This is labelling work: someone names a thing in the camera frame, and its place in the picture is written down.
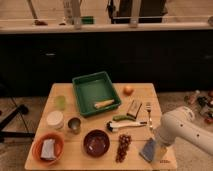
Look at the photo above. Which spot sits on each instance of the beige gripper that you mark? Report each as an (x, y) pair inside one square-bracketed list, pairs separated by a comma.
[(159, 152)]

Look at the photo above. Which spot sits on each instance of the blue sponge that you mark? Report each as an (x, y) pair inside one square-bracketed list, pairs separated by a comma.
[(147, 152)]

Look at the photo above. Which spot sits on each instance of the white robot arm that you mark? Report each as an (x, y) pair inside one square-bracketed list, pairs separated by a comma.
[(178, 123)]

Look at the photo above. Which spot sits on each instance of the green plastic tray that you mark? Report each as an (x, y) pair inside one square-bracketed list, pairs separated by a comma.
[(93, 88)]

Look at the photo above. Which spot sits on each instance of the bunch of dark grapes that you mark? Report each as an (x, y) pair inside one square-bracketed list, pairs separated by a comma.
[(124, 142)]

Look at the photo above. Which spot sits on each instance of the wooden folding table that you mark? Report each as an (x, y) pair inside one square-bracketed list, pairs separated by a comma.
[(74, 158)]

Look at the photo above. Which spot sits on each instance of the silver fork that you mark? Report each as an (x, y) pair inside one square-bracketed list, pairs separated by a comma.
[(148, 109)]

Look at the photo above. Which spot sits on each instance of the wooden block box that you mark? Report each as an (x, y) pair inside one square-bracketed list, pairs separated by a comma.
[(134, 108)]

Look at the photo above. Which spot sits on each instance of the green pepper toy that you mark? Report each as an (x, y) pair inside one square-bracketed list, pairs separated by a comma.
[(123, 117)]

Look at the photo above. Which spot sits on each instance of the dark brown bowl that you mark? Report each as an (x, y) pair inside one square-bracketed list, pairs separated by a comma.
[(96, 143)]

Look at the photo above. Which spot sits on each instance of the orange round fruit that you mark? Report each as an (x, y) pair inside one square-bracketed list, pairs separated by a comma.
[(128, 90)]

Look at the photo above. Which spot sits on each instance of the cream corn cob toy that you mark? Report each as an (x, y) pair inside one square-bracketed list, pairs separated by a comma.
[(102, 104)]

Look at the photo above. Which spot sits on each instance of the small metal cup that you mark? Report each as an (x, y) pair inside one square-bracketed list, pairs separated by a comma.
[(74, 125)]

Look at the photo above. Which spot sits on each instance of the orange plastic bowl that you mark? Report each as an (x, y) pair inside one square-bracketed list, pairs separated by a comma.
[(58, 148)]

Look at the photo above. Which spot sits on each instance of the white round container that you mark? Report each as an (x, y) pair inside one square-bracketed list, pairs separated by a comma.
[(55, 119)]

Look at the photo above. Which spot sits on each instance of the translucent green cup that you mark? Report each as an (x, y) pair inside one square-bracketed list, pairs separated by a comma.
[(60, 102)]

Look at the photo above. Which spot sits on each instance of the grey folded cloth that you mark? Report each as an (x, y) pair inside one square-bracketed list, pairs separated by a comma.
[(47, 151)]

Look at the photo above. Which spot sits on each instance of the black chair base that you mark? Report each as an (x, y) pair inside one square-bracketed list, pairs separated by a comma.
[(19, 110)]

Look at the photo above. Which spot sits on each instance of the green box on shelf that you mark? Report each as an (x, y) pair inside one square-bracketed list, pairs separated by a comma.
[(87, 20)]

